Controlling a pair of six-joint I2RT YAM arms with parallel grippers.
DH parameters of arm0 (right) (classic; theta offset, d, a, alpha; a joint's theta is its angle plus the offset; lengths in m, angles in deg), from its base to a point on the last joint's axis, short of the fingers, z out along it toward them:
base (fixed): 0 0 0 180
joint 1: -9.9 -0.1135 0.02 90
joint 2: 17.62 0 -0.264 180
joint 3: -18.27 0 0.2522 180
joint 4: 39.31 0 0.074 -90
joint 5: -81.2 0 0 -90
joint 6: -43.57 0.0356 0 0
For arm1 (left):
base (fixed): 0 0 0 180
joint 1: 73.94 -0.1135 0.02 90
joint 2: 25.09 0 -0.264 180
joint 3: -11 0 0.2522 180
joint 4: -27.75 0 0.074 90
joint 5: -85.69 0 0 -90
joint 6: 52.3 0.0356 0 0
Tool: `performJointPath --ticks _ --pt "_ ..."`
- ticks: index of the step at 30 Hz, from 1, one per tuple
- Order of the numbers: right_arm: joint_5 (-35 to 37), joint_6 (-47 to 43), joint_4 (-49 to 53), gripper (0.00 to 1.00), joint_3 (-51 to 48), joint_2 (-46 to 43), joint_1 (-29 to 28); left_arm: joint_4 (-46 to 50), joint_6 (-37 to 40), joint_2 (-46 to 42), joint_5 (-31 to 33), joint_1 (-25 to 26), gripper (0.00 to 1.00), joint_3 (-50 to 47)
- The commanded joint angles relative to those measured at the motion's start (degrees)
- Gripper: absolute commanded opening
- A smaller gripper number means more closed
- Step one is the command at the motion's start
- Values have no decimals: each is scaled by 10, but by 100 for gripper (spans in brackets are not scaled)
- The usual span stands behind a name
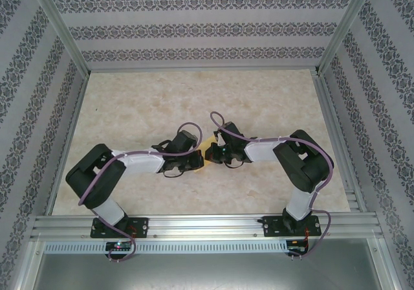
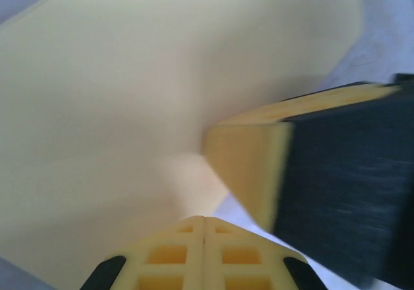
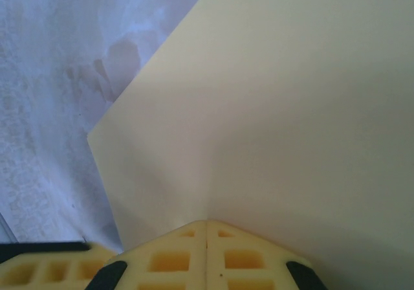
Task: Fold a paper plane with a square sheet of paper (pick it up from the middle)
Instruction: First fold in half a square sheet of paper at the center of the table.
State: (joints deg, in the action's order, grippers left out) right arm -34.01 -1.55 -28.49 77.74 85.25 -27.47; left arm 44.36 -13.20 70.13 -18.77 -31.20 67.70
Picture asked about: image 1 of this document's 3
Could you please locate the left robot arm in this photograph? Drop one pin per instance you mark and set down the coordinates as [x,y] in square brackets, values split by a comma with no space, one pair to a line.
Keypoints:
[97,189]

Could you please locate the aluminium frame crossbar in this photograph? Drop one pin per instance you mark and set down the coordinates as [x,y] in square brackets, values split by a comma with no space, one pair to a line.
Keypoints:
[200,69]

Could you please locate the yellow paper sheet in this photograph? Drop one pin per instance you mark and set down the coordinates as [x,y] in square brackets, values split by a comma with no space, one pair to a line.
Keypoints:
[208,142]

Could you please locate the aluminium mounting rail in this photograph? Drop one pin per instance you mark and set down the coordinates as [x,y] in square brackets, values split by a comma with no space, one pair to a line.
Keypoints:
[200,225]

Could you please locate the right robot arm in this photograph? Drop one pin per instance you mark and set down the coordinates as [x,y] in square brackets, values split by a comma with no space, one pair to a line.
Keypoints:
[307,173]

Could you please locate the aluminium table edge rail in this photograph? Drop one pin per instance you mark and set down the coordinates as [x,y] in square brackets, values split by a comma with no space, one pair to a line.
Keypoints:
[328,108]
[68,141]

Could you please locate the aluminium frame post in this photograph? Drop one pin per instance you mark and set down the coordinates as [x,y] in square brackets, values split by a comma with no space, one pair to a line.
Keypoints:
[343,28]
[62,28]

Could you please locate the small circuit board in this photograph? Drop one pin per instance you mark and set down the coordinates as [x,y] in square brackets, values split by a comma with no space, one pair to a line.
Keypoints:
[118,246]
[296,247]

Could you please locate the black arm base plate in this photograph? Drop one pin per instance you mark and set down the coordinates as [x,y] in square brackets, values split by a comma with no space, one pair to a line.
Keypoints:
[142,227]
[268,227]

